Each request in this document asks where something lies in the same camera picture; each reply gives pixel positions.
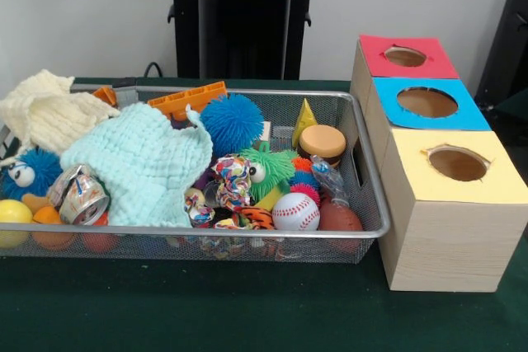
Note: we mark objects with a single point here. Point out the crushed silver drink can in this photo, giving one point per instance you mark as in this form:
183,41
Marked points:
80,199

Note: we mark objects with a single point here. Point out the dark green side table cloth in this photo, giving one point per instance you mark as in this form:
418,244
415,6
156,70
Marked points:
515,106

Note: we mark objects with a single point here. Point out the toy hamburger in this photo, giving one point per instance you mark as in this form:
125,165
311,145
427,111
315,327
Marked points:
321,142

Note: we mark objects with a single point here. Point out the blue spiky ball with eyes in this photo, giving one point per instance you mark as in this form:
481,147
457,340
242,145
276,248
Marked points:
37,170

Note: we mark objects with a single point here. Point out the clear plastic packet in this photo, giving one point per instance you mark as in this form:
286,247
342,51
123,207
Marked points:
326,175

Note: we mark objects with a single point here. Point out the cream muslin cloth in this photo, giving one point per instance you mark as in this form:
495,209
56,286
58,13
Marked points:
49,117

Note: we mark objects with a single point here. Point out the yellow toy cheese wedge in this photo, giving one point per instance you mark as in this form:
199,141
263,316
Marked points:
304,119

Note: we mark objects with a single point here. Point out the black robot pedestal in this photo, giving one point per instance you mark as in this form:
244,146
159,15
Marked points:
247,18

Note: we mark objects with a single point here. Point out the multicolour patterned cloth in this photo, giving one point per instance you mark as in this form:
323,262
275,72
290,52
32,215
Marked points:
231,181

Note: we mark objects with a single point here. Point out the yellow smooth ball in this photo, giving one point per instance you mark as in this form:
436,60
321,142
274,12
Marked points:
14,214

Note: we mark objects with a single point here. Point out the black flat monitor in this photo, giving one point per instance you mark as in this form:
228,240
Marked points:
507,38

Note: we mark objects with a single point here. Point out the brown toy football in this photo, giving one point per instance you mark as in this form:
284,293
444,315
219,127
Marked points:
340,218

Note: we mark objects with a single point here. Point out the white toy baseball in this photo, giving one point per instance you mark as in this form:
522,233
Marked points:
296,212

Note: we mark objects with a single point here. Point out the green spiky toy with eyes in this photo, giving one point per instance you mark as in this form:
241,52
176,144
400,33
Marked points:
272,166

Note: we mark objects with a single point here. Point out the wooden box with three holes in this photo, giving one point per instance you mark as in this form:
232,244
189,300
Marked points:
449,245

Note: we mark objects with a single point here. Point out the mint green muslin cloth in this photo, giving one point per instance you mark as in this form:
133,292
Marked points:
140,166

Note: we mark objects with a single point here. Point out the plain blue spiky ball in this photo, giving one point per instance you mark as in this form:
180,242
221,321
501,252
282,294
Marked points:
233,119

